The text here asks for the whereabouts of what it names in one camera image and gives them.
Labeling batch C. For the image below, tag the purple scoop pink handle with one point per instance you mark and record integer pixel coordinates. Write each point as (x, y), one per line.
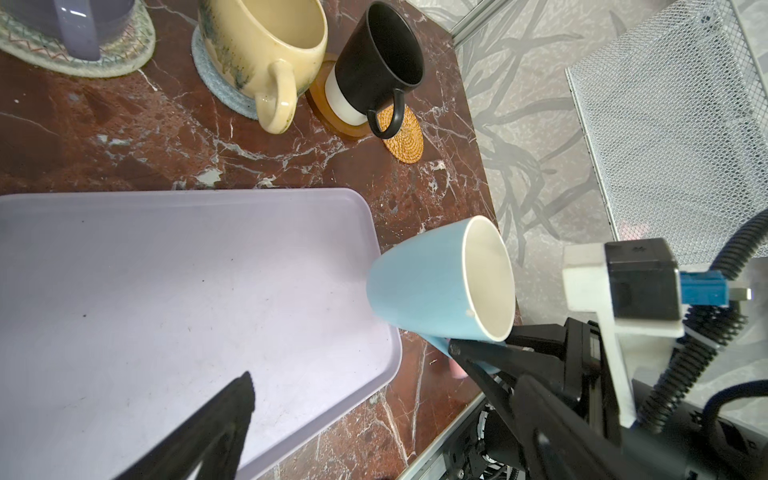
(456, 371)

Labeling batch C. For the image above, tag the grey-blue woven coaster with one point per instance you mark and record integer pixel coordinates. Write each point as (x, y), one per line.
(215, 82)

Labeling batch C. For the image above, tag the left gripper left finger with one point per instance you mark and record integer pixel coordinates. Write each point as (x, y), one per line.
(209, 444)

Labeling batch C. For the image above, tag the light blue mug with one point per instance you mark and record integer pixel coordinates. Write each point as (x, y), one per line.
(454, 282)

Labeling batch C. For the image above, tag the lilac mug white inside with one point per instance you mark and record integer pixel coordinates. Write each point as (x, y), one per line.
(82, 25)

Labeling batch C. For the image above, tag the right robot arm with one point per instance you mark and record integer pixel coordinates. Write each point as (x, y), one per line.
(670, 439)

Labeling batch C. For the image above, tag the brown wooden coaster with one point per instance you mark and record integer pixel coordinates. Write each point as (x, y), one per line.
(319, 104)

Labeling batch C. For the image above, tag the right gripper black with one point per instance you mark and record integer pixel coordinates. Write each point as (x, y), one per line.
(583, 380)

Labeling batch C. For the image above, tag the rattan wicker coaster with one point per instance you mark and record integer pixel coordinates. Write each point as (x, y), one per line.
(407, 146)

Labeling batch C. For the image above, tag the lilac plastic tray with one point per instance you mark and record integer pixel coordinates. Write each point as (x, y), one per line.
(122, 313)

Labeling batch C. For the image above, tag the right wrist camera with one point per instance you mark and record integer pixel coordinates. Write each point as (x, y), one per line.
(638, 293)

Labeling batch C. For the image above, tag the beige ceramic mug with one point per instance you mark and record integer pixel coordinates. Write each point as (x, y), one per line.
(269, 51)

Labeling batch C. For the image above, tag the black mug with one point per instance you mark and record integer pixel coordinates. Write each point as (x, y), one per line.
(380, 63)

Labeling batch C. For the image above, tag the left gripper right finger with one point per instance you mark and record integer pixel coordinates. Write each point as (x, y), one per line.
(558, 444)

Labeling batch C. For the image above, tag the white wire mesh basket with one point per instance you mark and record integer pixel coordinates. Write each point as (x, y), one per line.
(674, 115)

